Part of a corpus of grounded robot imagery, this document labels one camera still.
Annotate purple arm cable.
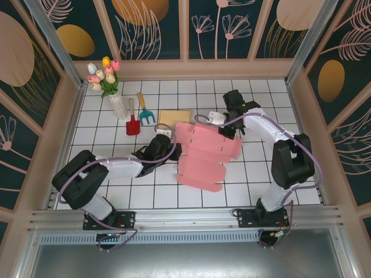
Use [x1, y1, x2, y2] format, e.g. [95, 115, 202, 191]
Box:
[57, 123, 178, 251]
[194, 113, 325, 250]

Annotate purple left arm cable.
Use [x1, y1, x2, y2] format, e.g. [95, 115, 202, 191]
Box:
[57, 123, 178, 251]

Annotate teal toy rake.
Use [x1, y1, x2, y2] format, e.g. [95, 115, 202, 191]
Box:
[136, 92, 157, 126]

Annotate yellow paper box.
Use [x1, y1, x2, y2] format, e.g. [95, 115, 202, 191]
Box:
[158, 109, 191, 131]

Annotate green circuit board with wires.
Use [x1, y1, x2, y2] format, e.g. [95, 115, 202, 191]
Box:
[269, 227, 292, 241]

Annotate aluminium frame post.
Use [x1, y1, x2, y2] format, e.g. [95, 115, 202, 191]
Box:
[24, 0, 86, 89]
[285, 0, 337, 85]

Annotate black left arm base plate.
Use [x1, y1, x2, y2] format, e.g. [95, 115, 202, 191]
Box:
[83, 210, 137, 231]

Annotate aluminium side rail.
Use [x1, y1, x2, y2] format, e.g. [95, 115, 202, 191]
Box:
[43, 82, 88, 211]
[285, 82, 330, 205]

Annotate green tulip stems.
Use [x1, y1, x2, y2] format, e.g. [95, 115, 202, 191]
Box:
[100, 72, 120, 99]

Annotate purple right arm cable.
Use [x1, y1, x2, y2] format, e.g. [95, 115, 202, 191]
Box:
[194, 113, 325, 250]

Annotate slotted metal cable duct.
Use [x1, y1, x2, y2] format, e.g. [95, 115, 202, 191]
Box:
[39, 233, 260, 244]

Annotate white ribbed vase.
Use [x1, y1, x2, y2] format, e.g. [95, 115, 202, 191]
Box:
[108, 92, 129, 120]

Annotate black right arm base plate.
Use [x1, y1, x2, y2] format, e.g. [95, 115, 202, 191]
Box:
[237, 208, 290, 229]

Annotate red toy shovel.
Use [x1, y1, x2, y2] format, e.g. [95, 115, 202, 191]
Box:
[125, 98, 141, 136]

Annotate pink paper box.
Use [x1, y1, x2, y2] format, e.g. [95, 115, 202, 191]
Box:
[174, 121, 243, 193]

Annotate aluminium mounting rail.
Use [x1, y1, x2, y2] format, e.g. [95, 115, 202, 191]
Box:
[27, 204, 345, 232]

